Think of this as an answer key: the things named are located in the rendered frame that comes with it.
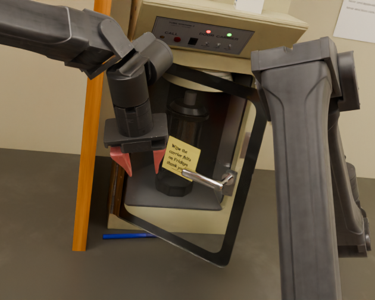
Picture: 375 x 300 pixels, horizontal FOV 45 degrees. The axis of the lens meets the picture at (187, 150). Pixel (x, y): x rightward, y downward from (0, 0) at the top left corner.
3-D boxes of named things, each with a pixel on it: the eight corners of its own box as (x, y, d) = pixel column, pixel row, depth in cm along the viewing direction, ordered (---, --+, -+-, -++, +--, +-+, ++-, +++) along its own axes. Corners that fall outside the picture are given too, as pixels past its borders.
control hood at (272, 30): (130, 38, 92) (136, -12, 88) (276, 60, 99) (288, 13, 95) (133, 53, 82) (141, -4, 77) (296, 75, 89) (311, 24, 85)
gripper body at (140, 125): (107, 127, 76) (99, 90, 71) (166, 121, 76) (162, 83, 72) (105, 151, 71) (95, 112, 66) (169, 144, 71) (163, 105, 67)
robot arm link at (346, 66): (253, 88, 51) (354, 71, 47) (257, 56, 54) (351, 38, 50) (317, 263, 80) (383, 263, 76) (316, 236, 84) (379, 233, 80)
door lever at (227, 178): (191, 169, 93) (193, 158, 92) (233, 186, 90) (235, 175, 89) (178, 178, 89) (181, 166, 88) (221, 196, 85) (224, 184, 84)
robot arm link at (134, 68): (97, 69, 64) (131, 75, 62) (121, 49, 69) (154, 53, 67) (106, 109, 69) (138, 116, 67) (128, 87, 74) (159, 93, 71)
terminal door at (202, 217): (114, 213, 109) (136, 50, 92) (227, 269, 97) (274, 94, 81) (112, 215, 108) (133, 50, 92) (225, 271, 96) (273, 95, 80)
